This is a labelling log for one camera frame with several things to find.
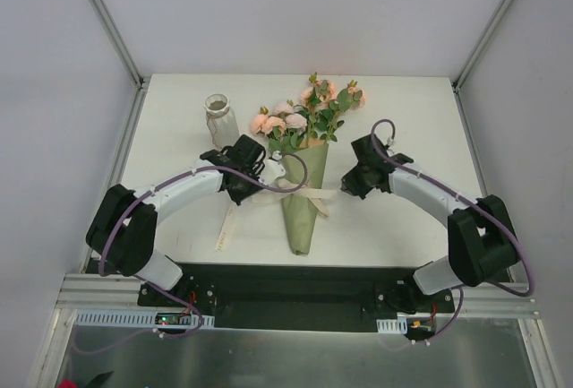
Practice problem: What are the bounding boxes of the pink flower bouquet green leaves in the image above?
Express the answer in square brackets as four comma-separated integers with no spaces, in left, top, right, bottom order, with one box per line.
[250,73,366,152]

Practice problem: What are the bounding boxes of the red black object bottom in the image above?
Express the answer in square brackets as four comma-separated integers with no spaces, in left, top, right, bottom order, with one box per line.
[56,371,114,388]

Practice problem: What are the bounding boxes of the right aluminium frame post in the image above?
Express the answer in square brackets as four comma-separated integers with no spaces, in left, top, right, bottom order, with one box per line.
[452,0,517,94]

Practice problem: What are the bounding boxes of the left aluminium frame post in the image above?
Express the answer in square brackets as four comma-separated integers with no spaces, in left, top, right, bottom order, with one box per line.
[88,0,145,89]

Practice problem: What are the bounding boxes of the white cable duct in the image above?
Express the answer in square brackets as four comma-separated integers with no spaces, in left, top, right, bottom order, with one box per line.
[76,309,215,330]
[376,316,407,335]

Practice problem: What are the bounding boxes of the aluminium frame post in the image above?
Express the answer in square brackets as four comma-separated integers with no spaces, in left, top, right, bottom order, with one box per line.
[88,0,145,89]
[452,0,517,94]

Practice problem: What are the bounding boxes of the cream ribbon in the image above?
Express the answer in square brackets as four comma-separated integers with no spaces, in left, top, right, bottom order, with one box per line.
[215,184,338,254]

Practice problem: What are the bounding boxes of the aluminium front rail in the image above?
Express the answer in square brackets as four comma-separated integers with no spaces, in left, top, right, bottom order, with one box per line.
[56,272,149,309]

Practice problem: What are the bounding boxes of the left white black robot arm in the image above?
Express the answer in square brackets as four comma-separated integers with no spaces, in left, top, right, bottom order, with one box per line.
[86,135,266,306]

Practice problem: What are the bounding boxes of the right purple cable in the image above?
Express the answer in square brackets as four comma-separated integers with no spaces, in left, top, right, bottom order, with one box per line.
[371,119,538,296]

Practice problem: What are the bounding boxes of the purple cable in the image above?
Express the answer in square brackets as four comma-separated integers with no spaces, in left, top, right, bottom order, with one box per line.
[98,151,310,277]
[371,119,538,296]

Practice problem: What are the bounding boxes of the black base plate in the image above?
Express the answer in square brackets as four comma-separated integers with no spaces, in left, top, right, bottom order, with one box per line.
[137,263,454,332]

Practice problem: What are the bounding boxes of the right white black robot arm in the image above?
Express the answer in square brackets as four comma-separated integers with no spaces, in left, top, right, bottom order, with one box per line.
[341,135,520,312]

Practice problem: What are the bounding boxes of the left white cable duct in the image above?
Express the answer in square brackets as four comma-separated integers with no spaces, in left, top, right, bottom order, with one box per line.
[76,309,215,330]

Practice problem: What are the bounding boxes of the white ribbed ceramic vase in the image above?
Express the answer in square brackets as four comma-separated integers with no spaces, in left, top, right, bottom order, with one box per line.
[204,93,240,150]

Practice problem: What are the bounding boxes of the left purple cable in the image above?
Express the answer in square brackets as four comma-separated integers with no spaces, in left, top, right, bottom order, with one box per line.
[98,151,310,277]

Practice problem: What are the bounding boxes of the right white cable duct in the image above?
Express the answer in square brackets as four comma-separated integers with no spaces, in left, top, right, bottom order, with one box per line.
[376,316,407,335]

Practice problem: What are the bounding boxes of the green wrapping paper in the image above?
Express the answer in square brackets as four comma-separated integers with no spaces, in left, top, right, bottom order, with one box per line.
[281,144,337,255]

